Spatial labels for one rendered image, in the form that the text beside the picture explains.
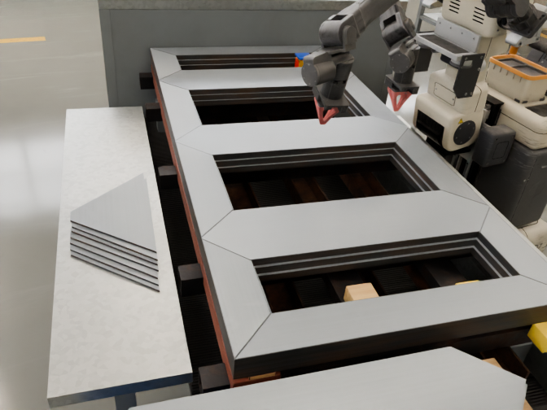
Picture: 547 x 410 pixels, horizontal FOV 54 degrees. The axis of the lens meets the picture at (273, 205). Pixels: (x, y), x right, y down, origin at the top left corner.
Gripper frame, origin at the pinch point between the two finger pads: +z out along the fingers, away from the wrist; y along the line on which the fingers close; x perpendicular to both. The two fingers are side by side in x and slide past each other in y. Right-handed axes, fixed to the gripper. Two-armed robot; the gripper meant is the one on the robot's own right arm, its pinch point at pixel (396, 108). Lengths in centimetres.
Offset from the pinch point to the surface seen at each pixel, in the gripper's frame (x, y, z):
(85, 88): -101, -248, 91
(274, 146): -40.5, 5.7, 6.9
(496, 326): -15, 77, 12
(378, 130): -5.0, 0.8, 6.8
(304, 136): -29.7, 1.1, 6.9
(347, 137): -16.9, 3.4, 6.9
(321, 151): -26.7, 8.3, 8.4
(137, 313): -84, 51, 19
